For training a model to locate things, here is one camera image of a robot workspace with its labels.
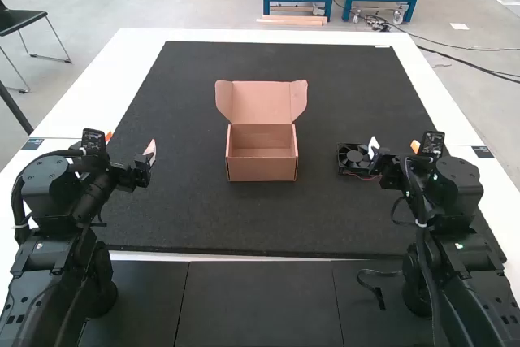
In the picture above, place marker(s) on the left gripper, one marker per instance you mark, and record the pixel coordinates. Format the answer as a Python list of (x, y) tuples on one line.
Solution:
[(130, 178)]

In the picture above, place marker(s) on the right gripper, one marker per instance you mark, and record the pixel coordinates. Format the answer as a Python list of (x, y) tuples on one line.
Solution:
[(396, 174)]

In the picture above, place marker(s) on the black square fan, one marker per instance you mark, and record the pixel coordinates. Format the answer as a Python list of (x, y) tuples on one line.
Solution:
[(351, 156)]

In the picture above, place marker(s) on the cardboard box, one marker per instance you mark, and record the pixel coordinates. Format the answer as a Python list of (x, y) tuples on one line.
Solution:
[(262, 168)]

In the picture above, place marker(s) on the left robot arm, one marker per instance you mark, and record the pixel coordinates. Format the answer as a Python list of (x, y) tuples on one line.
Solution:
[(40, 176)]

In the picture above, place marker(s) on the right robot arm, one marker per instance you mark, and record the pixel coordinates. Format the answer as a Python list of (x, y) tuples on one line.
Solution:
[(459, 184)]

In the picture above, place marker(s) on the small black label plate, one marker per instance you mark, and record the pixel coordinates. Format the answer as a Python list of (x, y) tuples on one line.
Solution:
[(33, 144), (483, 152)]

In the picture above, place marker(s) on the black slanted pole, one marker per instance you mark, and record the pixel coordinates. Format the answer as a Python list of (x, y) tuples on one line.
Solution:
[(16, 107)]

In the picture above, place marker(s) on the white paper sheet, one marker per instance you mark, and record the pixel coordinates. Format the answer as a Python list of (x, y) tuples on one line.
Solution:
[(460, 26)]

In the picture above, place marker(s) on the black mat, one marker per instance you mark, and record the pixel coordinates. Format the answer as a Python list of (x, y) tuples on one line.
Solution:
[(260, 217)]

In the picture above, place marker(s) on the wooden plank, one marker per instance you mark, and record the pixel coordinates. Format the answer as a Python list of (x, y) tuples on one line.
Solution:
[(288, 22), (317, 18)]

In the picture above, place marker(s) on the black chair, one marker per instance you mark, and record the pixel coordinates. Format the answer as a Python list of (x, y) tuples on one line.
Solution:
[(20, 20)]

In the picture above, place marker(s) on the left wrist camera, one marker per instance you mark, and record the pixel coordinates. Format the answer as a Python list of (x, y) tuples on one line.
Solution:
[(93, 141)]

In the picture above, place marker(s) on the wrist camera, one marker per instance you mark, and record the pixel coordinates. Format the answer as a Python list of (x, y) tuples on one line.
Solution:
[(432, 143), (93, 141)]

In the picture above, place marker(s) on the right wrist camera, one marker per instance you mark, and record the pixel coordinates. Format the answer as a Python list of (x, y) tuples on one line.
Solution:
[(432, 143)]

